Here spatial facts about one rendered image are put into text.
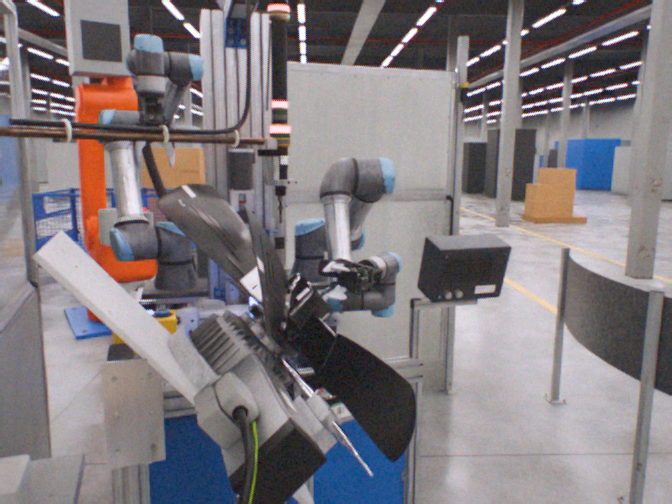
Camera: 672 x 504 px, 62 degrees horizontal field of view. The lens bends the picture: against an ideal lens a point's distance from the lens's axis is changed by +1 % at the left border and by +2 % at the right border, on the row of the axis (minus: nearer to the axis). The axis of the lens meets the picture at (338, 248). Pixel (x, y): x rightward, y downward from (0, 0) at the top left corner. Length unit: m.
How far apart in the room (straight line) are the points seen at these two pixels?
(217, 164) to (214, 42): 0.44
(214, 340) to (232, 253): 0.19
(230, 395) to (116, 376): 0.28
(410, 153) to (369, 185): 1.61
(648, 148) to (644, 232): 1.02
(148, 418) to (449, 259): 1.03
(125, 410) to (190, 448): 0.68
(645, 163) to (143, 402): 7.18
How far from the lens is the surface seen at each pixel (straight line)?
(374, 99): 3.25
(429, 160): 3.39
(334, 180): 1.70
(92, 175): 5.34
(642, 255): 7.91
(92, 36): 5.23
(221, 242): 1.16
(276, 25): 1.24
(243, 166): 2.10
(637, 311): 2.77
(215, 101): 2.19
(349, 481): 1.96
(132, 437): 1.13
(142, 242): 1.99
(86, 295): 0.96
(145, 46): 1.70
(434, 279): 1.78
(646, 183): 7.80
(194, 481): 1.82
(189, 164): 9.29
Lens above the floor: 1.51
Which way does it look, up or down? 10 degrees down
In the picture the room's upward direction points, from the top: 1 degrees clockwise
